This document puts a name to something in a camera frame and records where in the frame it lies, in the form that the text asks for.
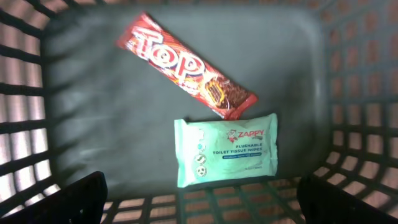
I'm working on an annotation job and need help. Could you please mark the red Top chocolate bar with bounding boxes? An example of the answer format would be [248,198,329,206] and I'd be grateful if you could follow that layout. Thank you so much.
[118,12,258,120]

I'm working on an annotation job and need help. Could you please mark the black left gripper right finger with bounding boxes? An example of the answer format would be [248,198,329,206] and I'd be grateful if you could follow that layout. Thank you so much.
[297,176,397,224]

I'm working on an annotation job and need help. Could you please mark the mint Zappy wipes pack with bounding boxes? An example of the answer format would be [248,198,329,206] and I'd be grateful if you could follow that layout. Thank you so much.
[174,113,279,188]

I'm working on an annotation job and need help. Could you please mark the grey plastic mesh basket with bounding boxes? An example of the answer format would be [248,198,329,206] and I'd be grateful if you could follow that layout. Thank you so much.
[1,1,397,223]

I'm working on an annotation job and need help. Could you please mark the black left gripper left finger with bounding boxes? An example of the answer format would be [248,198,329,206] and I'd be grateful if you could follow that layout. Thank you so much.
[1,171,108,224]

